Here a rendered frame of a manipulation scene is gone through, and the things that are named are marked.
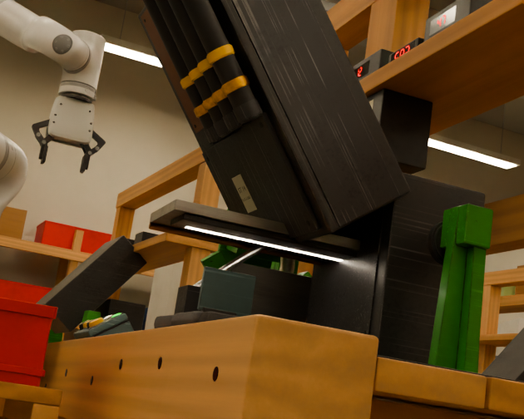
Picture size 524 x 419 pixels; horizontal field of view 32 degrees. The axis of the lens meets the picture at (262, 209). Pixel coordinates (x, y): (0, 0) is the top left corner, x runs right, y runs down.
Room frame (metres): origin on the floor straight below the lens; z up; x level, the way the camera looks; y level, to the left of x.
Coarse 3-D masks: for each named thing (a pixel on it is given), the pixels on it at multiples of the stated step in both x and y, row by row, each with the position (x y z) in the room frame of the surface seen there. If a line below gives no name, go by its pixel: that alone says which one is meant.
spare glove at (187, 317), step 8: (192, 312) 1.21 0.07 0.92; (200, 312) 1.21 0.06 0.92; (208, 312) 1.18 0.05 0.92; (216, 312) 1.18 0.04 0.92; (160, 320) 1.32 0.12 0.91; (168, 320) 1.29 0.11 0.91; (176, 320) 1.25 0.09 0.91; (184, 320) 1.22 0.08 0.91; (192, 320) 1.20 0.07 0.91; (200, 320) 1.19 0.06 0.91; (208, 320) 1.17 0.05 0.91
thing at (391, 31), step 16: (384, 0) 2.09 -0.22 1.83; (400, 0) 2.03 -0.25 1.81; (416, 0) 2.05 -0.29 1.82; (384, 16) 2.08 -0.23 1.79; (400, 16) 2.04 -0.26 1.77; (416, 16) 2.05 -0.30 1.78; (368, 32) 2.15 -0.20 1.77; (384, 32) 2.07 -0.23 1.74; (400, 32) 2.04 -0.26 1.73; (416, 32) 2.05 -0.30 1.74; (368, 48) 2.14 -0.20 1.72; (384, 48) 2.06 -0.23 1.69
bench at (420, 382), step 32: (384, 384) 0.97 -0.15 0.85; (416, 384) 0.98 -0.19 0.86; (448, 384) 1.00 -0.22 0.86; (480, 384) 1.01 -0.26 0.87; (512, 384) 1.02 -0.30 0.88; (384, 416) 1.06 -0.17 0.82; (416, 416) 1.08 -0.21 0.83; (448, 416) 1.09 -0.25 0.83; (480, 416) 1.22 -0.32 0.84; (512, 416) 1.08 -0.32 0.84
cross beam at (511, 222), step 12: (492, 204) 1.75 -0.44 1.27; (504, 204) 1.71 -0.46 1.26; (516, 204) 1.68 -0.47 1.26; (504, 216) 1.71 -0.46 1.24; (516, 216) 1.67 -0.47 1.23; (492, 228) 1.74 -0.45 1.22; (504, 228) 1.71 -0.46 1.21; (516, 228) 1.67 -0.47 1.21; (492, 240) 1.74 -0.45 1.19; (504, 240) 1.70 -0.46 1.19; (516, 240) 1.67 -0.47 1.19; (492, 252) 1.80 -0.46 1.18
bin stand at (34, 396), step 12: (0, 384) 1.38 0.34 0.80; (12, 384) 1.39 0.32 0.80; (0, 396) 1.38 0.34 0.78; (12, 396) 1.39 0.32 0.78; (24, 396) 1.39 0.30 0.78; (36, 396) 1.40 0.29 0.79; (48, 396) 1.40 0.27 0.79; (60, 396) 1.41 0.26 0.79; (12, 408) 1.60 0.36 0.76; (24, 408) 1.47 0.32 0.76; (36, 408) 1.40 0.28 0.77; (48, 408) 1.41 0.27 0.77
